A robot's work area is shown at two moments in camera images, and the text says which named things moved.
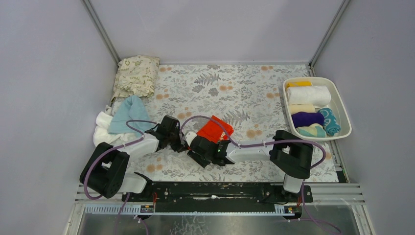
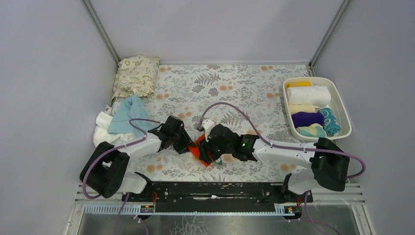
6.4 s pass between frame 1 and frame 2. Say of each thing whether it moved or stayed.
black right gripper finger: moved
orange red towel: moved
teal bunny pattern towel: stayed
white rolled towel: stayed
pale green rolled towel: stayed
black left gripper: stayed
